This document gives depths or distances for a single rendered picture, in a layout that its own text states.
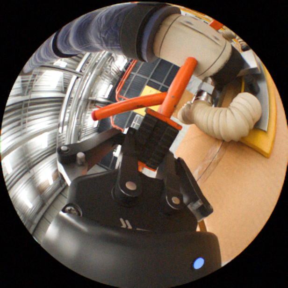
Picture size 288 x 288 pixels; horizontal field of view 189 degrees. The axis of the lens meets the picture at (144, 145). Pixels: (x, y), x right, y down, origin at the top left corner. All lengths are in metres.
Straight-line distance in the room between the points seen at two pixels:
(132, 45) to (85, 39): 0.14
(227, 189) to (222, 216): 0.04
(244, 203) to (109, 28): 0.33
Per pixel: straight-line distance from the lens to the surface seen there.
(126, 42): 0.20
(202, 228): 0.36
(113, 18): 0.22
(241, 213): 0.15
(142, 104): 0.17
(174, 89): 0.16
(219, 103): 0.21
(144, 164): 0.16
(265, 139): 0.15
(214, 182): 0.19
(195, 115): 0.15
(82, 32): 0.29
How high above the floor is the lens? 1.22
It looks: 5 degrees down
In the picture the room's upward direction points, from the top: 65 degrees counter-clockwise
